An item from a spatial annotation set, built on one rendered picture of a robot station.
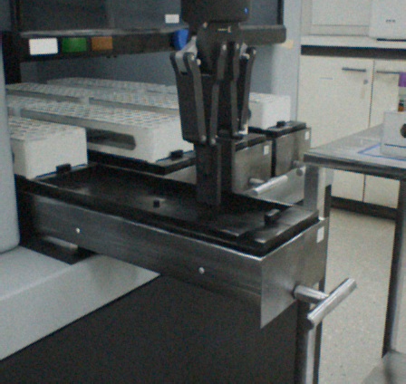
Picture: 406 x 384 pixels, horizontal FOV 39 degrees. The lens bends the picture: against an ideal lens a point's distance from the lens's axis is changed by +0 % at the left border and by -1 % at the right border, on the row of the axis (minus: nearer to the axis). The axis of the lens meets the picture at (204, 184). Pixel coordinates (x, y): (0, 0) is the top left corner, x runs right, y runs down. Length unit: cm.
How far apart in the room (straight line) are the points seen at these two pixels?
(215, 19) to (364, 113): 242
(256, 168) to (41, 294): 45
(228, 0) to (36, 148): 31
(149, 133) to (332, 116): 232
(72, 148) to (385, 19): 232
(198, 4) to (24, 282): 35
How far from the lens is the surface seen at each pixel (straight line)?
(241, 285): 53
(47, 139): 75
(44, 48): 69
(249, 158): 93
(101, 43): 75
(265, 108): 103
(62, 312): 69
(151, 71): 135
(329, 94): 305
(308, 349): 98
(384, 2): 294
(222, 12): 59
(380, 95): 295
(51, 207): 70
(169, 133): 81
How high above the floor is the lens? 101
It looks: 16 degrees down
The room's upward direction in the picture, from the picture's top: straight up
